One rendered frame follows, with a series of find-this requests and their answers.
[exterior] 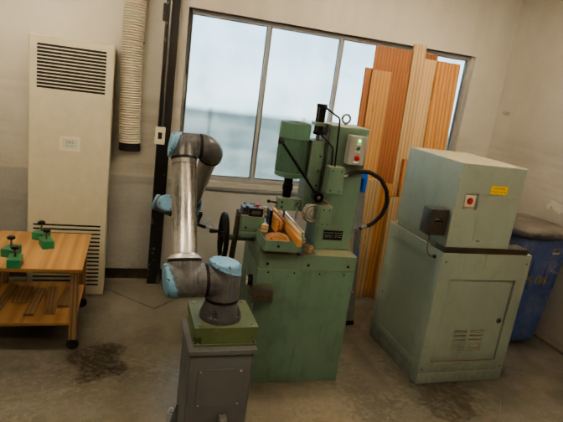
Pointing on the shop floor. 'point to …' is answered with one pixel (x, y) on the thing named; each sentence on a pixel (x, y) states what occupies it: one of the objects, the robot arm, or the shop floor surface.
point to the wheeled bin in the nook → (524, 230)
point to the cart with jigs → (50, 259)
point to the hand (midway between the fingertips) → (210, 229)
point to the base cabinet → (297, 321)
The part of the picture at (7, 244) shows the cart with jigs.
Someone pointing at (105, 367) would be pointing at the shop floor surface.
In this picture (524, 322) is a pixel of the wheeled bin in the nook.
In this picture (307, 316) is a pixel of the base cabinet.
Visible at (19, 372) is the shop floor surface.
